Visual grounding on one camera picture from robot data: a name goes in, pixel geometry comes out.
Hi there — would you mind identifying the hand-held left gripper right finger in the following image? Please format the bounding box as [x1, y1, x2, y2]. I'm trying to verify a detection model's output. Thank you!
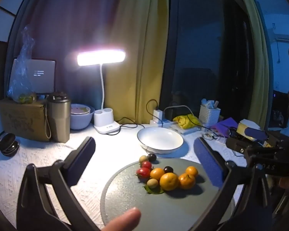
[190, 137, 275, 231]

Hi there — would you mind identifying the grey display screen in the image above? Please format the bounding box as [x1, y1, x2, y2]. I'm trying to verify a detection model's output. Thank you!
[11, 58, 56, 94]

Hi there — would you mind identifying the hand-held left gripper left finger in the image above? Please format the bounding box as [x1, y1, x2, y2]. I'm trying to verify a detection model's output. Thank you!
[16, 137, 99, 231]

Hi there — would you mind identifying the yellow green fruit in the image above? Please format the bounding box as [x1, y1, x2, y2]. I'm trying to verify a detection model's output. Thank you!
[18, 93, 36, 104]

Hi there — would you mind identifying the white power strip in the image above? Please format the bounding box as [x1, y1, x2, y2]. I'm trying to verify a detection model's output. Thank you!
[149, 118, 179, 128]

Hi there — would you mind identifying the dark window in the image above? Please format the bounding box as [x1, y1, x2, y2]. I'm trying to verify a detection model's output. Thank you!
[159, 0, 253, 126]

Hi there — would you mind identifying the purple pouch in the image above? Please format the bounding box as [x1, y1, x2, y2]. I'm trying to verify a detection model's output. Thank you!
[211, 117, 239, 135]

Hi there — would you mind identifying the white woven basket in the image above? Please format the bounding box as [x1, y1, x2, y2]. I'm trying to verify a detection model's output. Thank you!
[199, 99, 221, 127]

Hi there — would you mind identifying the pale green curtain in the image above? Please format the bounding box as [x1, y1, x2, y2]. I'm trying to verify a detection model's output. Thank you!
[234, 0, 271, 129]

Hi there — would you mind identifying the white textured table cover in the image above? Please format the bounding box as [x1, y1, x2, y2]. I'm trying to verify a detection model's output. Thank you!
[0, 123, 248, 229]

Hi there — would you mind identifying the large mandarin orange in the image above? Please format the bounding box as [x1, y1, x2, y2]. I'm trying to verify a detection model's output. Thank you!
[160, 172, 179, 191]

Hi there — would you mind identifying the metal tumbler with black lid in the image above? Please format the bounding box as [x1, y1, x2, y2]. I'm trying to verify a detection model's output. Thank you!
[46, 92, 72, 143]

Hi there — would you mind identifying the clear plastic bag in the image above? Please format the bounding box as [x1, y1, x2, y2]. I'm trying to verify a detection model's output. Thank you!
[7, 26, 37, 104]

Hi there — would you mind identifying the white desk lamp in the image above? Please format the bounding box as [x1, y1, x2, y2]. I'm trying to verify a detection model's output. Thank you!
[77, 49, 126, 135]

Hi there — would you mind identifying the thin black cable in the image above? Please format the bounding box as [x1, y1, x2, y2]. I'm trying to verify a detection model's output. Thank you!
[187, 114, 209, 130]

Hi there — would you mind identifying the brown cardboard box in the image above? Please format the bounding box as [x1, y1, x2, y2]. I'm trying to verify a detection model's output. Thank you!
[0, 98, 51, 142]

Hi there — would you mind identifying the lavender bowl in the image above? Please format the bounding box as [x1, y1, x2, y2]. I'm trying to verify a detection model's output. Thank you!
[70, 104, 96, 130]

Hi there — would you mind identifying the person's right hand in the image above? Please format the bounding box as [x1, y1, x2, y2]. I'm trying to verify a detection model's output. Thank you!
[279, 176, 289, 190]

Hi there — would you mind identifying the person's left hand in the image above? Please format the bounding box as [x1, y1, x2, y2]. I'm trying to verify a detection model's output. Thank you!
[103, 207, 142, 231]

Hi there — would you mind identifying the yellow white box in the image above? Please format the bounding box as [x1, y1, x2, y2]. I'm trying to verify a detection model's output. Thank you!
[236, 119, 262, 140]

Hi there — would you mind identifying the yellow snack bag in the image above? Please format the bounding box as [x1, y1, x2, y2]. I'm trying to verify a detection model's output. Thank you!
[173, 114, 201, 128]

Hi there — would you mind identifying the dark purple curtain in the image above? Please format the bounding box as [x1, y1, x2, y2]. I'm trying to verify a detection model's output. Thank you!
[7, 0, 126, 109]

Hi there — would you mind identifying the white air conditioner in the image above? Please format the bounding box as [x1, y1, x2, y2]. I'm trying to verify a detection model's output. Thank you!
[271, 32, 289, 44]

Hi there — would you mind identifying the grey round tray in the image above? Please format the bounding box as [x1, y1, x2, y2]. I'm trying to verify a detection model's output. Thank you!
[100, 157, 234, 231]

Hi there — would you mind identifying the small orange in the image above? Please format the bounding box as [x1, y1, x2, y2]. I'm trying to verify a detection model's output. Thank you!
[185, 166, 198, 177]
[150, 168, 165, 181]

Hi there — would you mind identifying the small circuit board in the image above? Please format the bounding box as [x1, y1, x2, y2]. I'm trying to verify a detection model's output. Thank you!
[202, 131, 217, 141]

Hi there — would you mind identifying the white blue carton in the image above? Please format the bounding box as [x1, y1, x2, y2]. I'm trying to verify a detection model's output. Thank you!
[202, 98, 218, 109]

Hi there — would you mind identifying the yellow curtain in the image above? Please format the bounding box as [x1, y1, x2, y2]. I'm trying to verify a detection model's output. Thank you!
[103, 0, 170, 126]

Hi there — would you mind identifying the pale bowl with pink inside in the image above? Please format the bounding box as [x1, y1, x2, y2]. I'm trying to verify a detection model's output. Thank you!
[71, 104, 91, 115]

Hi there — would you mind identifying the white flat box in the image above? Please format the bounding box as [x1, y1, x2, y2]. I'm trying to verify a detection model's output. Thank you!
[170, 123, 200, 135]

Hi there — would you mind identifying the green leaf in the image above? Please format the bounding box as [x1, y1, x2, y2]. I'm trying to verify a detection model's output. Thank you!
[144, 185, 165, 194]

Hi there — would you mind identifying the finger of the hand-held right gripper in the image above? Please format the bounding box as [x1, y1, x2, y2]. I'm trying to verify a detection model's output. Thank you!
[246, 127, 268, 141]
[226, 137, 250, 156]

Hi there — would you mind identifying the white round plate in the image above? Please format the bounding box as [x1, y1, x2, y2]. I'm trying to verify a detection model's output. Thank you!
[137, 126, 184, 154]

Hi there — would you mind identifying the white cable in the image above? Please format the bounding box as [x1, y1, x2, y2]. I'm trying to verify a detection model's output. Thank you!
[163, 105, 193, 122]

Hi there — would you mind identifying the black round case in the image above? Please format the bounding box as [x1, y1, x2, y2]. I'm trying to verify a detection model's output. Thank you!
[0, 133, 20, 157]

